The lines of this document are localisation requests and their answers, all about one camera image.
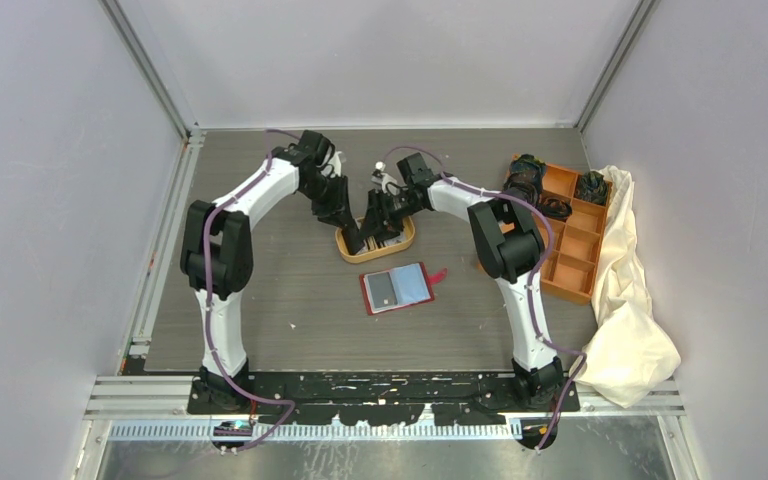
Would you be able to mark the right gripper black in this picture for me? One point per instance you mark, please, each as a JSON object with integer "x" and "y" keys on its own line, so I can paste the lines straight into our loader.
{"x": 379, "y": 225}

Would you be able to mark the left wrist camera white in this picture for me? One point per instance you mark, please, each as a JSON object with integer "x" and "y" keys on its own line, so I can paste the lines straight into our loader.
{"x": 333, "y": 167}

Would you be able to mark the cream cloth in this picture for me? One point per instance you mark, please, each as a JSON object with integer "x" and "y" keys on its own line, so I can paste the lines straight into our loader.
{"x": 630, "y": 353}

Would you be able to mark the rolled green dark belt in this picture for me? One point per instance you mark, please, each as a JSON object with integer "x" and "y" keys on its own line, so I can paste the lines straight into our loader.
{"x": 592, "y": 188}

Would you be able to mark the red card holder wallet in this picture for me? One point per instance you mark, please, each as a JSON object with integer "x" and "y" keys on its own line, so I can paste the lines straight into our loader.
{"x": 413, "y": 286}

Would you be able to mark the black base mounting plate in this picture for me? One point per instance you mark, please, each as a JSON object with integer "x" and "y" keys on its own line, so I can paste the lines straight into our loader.
{"x": 375, "y": 398}

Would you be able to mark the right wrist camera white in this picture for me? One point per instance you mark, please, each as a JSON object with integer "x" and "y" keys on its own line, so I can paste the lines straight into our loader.
{"x": 383, "y": 180}

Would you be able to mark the rolled dark patterned belt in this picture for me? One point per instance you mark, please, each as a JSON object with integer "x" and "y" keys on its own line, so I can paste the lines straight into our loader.
{"x": 527, "y": 164}

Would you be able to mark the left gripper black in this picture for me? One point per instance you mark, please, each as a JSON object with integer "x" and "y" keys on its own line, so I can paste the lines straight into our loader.
{"x": 337, "y": 210}

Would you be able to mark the orange compartment organizer tray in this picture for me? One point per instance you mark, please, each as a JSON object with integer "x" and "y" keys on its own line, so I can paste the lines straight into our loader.
{"x": 573, "y": 234}

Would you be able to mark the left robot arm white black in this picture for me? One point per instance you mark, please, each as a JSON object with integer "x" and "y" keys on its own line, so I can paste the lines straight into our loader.
{"x": 217, "y": 251}

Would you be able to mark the rolled black belt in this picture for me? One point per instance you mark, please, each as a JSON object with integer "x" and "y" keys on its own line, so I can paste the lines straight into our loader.
{"x": 528, "y": 186}

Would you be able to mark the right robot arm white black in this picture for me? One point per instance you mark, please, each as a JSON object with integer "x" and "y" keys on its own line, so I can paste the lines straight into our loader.
{"x": 509, "y": 247}

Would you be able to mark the black credit card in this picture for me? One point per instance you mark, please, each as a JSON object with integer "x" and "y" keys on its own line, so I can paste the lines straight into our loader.
{"x": 381, "y": 292}

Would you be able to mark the orange oval card tray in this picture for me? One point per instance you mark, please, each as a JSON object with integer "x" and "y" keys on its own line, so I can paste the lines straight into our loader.
{"x": 374, "y": 249}

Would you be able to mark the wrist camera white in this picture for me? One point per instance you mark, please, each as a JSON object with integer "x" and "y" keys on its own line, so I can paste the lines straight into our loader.
{"x": 333, "y": 167}
{"x": 383, "y": 180}

